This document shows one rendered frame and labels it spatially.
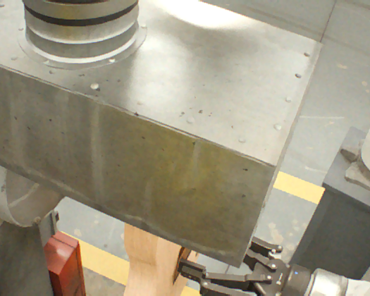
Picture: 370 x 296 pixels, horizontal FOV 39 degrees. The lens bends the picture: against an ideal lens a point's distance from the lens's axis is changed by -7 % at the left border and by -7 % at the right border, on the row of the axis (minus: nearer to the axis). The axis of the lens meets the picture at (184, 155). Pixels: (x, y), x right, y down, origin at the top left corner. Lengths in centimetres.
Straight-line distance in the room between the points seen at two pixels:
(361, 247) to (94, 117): 134
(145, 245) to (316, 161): 196
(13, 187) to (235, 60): 34
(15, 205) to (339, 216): 111
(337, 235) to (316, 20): 207
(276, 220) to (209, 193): 187
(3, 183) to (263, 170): 37
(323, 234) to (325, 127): 113
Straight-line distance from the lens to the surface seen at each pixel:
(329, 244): 173
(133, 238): 66
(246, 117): 42
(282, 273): 89
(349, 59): 327
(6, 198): 69
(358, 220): 161
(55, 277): 140
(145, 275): 75
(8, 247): 110
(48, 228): 134
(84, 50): 44
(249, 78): 45
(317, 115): 280
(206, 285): 84
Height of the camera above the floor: 181
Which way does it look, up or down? 48 degrees down
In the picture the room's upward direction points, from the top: 9 degrees clockwise
